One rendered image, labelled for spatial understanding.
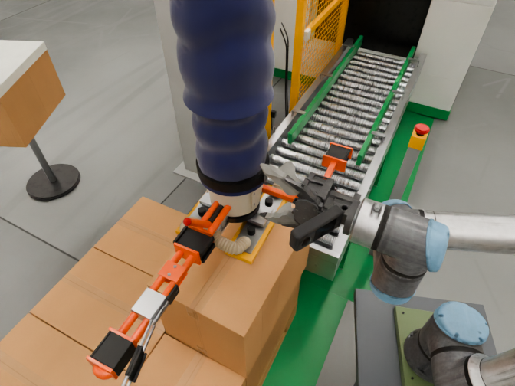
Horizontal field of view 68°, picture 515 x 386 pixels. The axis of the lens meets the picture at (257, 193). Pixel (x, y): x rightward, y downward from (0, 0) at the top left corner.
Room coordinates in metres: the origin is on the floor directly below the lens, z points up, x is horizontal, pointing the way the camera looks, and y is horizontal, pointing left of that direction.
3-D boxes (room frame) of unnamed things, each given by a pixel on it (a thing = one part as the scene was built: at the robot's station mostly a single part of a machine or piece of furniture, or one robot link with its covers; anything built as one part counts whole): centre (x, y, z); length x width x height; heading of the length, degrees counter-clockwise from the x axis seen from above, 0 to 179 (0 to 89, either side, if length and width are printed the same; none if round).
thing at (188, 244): (0.66, 0.18, 1.24); 0.10 x 0.08 x 0.06; 64
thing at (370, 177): (2.10, -0.91, 0.50); 2.31 x 0.05 x 0.19; 153
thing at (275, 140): (2.39, -0.32, 0.50); 2.31 x 0.05 x 0.19; 153
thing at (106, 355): (0.35, 0.34, 1.24); 0.08 x 0.07 x 0.05; 154
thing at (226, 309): (0.87, 0.08, 0.74); 0.60 x 0.40 x 0.40; 152
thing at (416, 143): (1.49, -0.79, 0.50); 0.07 x 0.07 x 1.00; 63
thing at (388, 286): (0.43, -0.29, 1.46); 0.12 x 0.09 x 0.12; 169
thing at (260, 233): (0.85, -0.01, 1.13); 0.34 x 0.10 x 0.05; 154
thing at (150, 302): (0.47, 0.28, 1.23); 0.07 x 0.07 x 0.04; 64
